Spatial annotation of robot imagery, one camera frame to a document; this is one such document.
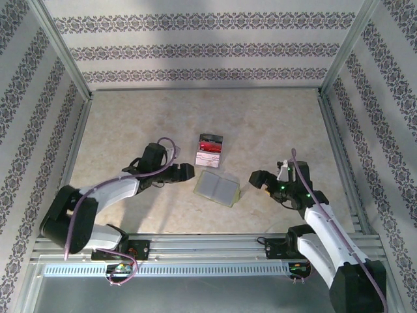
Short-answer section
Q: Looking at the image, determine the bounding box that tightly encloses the olive green card holder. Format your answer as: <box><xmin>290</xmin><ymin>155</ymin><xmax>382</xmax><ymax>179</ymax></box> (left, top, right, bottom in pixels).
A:
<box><xmin>194</xmin><ymin>169</ymin><xmax>242</xmax><ymax>208</ymax></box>

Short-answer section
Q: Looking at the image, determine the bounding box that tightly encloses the pink white patterned card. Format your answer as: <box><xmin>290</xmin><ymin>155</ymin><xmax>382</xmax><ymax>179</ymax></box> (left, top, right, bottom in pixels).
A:
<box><xmin>194</xmin><ymin>151</ymin><xmax>222</xmax><ymax>170</ymax></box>

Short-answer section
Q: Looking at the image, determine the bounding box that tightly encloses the clear acrylic card box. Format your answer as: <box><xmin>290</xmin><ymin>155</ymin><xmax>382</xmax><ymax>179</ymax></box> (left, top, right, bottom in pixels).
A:
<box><xmin>194</xmin><ymin>132</ymin><xmax>225</xmax><ymax>170</ymax></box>

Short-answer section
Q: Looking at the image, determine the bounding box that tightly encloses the dark red credit card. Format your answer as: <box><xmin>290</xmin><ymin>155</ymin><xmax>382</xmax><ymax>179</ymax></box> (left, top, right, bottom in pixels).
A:
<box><xmin>199</xmin><ymin>143</ymin><xmax>223</xmax><ymax>154</ymax></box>

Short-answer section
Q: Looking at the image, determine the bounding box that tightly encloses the black credit card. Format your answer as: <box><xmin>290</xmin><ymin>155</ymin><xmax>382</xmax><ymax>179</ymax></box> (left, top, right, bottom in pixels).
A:
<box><xmin>201</xmin><ymin>132</ymin><xmax>224</xmax><ymax>144</ymax></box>

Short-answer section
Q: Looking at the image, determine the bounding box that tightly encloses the grey metal sheet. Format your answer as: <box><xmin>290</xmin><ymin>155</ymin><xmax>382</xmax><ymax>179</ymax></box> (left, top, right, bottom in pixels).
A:
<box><xmin>19</xmin><ymin>260</ymin><xmax>400</xmax><ymax>313</ymax></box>

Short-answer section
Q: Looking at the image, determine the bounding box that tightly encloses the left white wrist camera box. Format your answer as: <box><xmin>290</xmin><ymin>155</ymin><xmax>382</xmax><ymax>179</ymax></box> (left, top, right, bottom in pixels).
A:
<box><xmin>164</xmin><ymin>145</ymin><xmax>182</xmax><ymax>161</ymax></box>

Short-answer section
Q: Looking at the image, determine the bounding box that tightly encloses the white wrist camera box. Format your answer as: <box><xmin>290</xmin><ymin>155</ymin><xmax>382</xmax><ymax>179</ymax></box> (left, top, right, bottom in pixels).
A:
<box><xmin>164</xmin><ymin>145</ymin><xmax>182</xmax><ymax>161</ymax></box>
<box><xmin>276</xmin><ymin>158</ymin><xmax>291</xmax><ymax>183</ymax></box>

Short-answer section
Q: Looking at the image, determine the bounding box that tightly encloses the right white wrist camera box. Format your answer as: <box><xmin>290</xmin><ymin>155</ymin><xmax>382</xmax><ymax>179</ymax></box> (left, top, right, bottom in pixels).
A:
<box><xmin>276</xmin><ymin>158</ymin><xmax>291</xmax><ymax>183</ymax></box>

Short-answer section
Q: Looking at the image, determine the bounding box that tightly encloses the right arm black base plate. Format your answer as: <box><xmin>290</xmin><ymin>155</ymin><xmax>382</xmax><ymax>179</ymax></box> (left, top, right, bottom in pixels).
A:
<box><xmin>265</xmin><ymin>238</ymin><xmax>310</xmax><ymax>261</ymax></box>

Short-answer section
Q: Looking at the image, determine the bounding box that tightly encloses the aluminium side rail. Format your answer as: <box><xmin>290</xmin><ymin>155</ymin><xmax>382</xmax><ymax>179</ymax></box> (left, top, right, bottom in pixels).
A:
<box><xmin>44</xmin><ymin>94</ymin><xmax>94</xmax><ymax>237</ymax></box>
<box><xmin>317</xmin><ymin>91</ymin><xmax>372</xmax><ymax>235</ymax></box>

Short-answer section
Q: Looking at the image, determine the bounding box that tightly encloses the aluminium front rail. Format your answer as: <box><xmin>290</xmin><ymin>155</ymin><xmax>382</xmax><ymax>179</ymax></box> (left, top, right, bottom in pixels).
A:
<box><xmin>31</xmin><ymin>233</ymin><xmax>387</xmax><ymax>263</ymax></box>

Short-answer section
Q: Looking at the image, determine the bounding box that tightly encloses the aluminium back rail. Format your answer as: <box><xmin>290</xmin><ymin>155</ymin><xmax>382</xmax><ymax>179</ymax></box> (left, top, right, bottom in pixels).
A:
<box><xmin>89</xmin><ymin>85</ymin><xmax>322</xmax><ymax>94</ymax></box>

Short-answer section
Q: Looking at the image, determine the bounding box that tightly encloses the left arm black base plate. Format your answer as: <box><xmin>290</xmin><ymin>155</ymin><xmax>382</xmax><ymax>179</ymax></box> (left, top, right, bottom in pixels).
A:
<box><xmin>91</xmin><ymin>239</ymin><xmax>151</xmax><ymax>261</ymax></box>

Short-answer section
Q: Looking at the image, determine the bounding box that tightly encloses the slotted grey cable duct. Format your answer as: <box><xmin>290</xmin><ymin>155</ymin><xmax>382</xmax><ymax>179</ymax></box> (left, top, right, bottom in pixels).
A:
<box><xmin>43</xmin><ymin>263</ymin><xmax>291</xmax><ymax>278</ymax></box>

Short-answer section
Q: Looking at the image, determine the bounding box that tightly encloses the aluminium frame post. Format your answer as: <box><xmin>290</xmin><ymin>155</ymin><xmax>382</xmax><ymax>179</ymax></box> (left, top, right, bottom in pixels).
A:
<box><xmin>317</xmin><ymin>0</ymin><xmax>382</xmax><ymax>98</ymax></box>
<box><xmin>27</xmin><ymin>0</ymin><xmax>94</xmax><ymax>100</ymax></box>

